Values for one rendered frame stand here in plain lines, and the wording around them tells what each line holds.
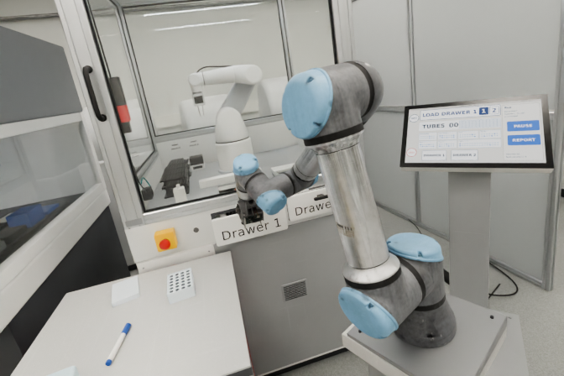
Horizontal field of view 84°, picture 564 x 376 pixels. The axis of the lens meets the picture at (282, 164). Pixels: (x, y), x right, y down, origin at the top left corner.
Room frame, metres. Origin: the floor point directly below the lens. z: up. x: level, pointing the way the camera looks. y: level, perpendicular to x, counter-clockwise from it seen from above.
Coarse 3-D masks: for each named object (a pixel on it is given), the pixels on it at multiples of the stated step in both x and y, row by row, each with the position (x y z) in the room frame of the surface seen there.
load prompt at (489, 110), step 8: (424, 112) 1.40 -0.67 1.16; (432, 112) 1.38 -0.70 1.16; (440, 112) 1.36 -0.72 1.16; (448, 112) 1.34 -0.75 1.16; (456, 112) 1.32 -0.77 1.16; (464, 112) 1.31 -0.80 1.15; (472, 112) 1.29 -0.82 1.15; (480, 112) 1.27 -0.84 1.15; (488, 112) 1.26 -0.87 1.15; (496, 112) 1.24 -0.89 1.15
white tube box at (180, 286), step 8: (176, 272) 1.01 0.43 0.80; (184, 272) 1.00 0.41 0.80; (168, 280) 0.97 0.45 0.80; (176, 280) 0.97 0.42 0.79; (184, 280) 0.95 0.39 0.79; (192, 280) 0.94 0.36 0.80; (168, 288) 0.92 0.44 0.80; (176, 288) 0.91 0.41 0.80; (184, 288) 0.92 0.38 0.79; (192, 288) 0.91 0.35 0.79; (168, 296) 0.88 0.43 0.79; (176, 296) 0.89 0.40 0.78; (184, 296) 0.90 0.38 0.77; (192, 296) 0.90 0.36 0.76
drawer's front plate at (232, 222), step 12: (228, 216) 1.13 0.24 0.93; (264, 216) 1.15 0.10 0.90; (276, 216) 1.16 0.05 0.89; (216, 228) 1.11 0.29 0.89; (228, 228) 1.12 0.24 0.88; (240, 228) 1.13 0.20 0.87; (252, 228) 1.14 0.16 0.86; (264, 228) 1.15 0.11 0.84; (276, 228) 1.16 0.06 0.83; (216, 240) 1.11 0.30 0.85; (228, 240) 1.12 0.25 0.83; (240, 240) 1.13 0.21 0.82
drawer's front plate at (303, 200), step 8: (304, 192) 1.26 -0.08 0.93; (312, 192) 1.25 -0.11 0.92; (320, 192) 1.26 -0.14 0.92; (288, 200) 1.23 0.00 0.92; (296, 200) 1.24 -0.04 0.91; (304, 200) 1.25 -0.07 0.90; (312, 200) 1.25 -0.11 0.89; (320, 200) 1.26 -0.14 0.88; (328, 200) 1.27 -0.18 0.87; (288, 208) 1.23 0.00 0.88; (296, 208) 1.24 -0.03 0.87; (304, 208) 1.25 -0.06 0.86; (320, 208) 1.26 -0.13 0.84; (328, 208) 1.27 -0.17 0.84; (296, 216) 1.24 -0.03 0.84; (304, 216) 1.24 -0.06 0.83; (312, 216) 1.25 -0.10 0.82
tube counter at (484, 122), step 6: (456, 120) 1.30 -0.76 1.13; (462, 120) 1.29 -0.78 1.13; (468, 120) 1.28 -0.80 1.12; (474, 120) 1.27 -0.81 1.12; (480, 120) 1.25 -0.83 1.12; (486, 120) 1.24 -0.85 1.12; (492, 120) 1.23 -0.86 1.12; (498, 120) 1.22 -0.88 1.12; (450, 126) 1.30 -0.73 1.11; (456, 126) 1.29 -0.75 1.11; (462, 126) 1.27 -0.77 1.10; (468, 126) 1.26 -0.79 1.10; (474, 126) 1.25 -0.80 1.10; (480, 126) 1.24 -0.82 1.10; (486, 126) 1.23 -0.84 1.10; (492, 126) 1.22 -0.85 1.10; (498, 126) 1.20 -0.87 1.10
